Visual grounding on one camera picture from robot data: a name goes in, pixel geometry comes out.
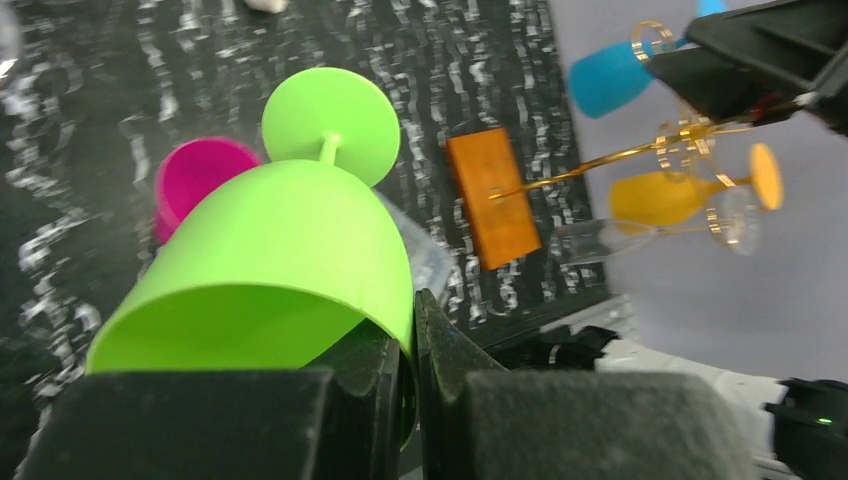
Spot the clear wine glass on gold rack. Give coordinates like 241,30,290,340
548,187,761,265

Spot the green plastic wine glass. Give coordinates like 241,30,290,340
86,66,416,452

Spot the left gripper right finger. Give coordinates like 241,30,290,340
414,289,758,479

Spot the clear plastic screw box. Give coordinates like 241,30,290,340
375,192,456,305

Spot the magenta plastic wine glass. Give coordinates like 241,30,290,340
154,137,262,244

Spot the teal plastic wine glass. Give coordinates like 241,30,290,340
566,20,696,119

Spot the orange plastic wine glass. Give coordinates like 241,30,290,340
608,143,784,227

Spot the gold wire wine glass rack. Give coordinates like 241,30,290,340
445,19,796,272

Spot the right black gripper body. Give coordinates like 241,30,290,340
646,0,847,135

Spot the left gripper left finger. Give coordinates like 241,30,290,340
18,323,403,479

